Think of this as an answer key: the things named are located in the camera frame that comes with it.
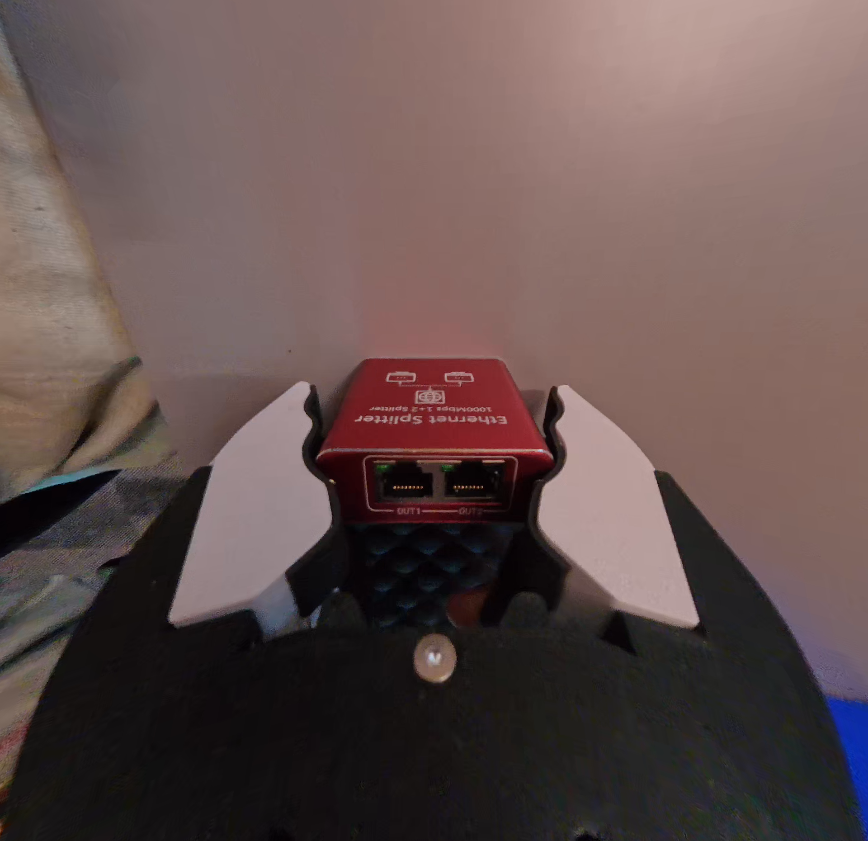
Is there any blue plastic item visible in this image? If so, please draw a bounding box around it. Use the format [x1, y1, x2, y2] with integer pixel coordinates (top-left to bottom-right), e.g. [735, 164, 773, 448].
[817, 693, 868, 841]

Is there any person's beige clothing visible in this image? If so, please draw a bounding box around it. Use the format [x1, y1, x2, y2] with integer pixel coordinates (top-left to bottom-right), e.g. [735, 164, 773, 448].
[0, 14, 170, 503]

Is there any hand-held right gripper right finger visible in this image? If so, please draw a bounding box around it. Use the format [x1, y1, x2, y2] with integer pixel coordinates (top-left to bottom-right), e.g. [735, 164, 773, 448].
[500, 383, 701, 637]

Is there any red ethernet splitter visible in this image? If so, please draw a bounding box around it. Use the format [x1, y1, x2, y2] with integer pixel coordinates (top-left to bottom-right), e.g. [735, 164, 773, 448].
[315, 358, 557, 524]

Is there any grey patterned cloth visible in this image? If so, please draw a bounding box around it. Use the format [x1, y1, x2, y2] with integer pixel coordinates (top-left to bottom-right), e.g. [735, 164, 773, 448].
[0, 461, 194, 669]

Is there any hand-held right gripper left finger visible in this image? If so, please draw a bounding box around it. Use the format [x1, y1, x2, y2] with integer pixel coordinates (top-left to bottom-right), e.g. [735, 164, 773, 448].
[168, 380, 350, 642]

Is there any black textured foam pad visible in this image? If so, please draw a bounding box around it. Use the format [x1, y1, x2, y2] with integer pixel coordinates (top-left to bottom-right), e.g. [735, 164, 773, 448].
[342, 521, 506, 628]

